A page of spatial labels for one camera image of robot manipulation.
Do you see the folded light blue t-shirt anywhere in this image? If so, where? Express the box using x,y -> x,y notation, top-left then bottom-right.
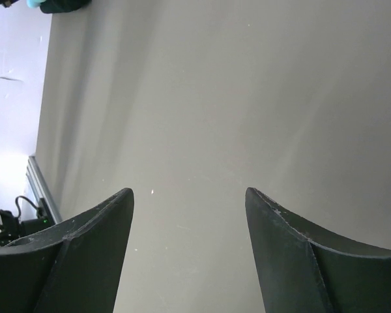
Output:
26,0 -> 46,8

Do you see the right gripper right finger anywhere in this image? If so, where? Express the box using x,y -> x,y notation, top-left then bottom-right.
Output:
245,187 -> 391,312

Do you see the folded black t-shirt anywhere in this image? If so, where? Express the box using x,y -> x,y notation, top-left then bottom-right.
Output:
39,0 -> 92,14

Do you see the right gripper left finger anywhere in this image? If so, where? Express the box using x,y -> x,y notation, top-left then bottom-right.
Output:
0,188 -> 134,312

